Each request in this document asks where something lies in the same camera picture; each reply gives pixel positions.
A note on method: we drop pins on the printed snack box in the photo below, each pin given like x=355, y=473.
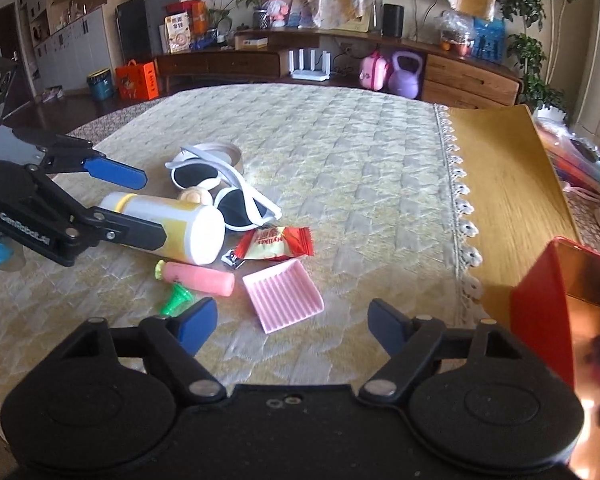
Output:
x=177, y=34

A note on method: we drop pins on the wooden tv cabinet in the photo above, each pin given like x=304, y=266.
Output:
x=470, y=77

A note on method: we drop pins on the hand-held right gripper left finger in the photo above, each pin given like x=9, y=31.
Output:
x=197, y=327

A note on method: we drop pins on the pink tube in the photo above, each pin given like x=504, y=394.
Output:
x=200, y=280

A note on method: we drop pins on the black speaker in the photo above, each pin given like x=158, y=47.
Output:
x=393, y=20

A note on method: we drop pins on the blue box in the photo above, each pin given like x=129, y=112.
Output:
x=489, y=37

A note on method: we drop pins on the tall green potted tree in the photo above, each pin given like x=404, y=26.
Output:
x=530, y=50

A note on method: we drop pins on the pink ribbed soap dish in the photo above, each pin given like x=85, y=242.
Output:
x=282, y=295

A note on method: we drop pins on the orange gift bag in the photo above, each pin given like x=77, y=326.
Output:
x=137, y=81

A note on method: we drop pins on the silver nail clipper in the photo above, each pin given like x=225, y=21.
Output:
x=230, y=261

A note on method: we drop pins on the white sunglasses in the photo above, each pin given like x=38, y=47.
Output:
x=235, y=207

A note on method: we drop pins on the white tape roll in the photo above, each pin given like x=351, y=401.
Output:
x=232, y=156

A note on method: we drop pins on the purple kettlebell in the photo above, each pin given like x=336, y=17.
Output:
x=405, y=77

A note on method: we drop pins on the red snack packet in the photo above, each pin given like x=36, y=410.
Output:
x=275, y=244

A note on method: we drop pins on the pink toy backpack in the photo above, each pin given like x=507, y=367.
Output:
x=374, y=74

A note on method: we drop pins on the stack of colourful folders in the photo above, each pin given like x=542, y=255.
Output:
x=580, y=160

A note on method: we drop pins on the teal bucket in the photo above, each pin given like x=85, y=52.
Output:
x=101, y=85

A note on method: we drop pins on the red gift box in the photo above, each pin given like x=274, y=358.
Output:
x=192, y=15

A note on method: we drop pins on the green plastic cone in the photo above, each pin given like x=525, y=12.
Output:
x=175, y=302

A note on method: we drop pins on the clear plastic bag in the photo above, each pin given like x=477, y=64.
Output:
x=455, y=30

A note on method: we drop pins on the red tin box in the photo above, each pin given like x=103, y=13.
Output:
x=545, y=310

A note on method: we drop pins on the yellow and white bottle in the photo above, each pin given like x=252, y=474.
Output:
x=195, y=232

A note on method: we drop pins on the flat cardboard box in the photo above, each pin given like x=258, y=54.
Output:
x=251, y=42

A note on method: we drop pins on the pink plush doll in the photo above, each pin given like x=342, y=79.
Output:
x=276, y=0

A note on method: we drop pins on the cream quilted tablecloth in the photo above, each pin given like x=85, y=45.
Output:
x=340, y=160

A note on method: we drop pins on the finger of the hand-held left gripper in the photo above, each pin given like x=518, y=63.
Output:
x=135, y=232
x=117, y=172

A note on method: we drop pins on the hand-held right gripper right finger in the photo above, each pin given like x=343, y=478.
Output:
x=387, y=330

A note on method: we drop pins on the black mini fridge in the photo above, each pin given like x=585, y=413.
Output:
x=140, y=27

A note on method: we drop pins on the white router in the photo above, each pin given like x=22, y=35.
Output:
x=310, y=67

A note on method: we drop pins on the white floor cabinet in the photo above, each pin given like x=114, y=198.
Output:
x=75, y=50

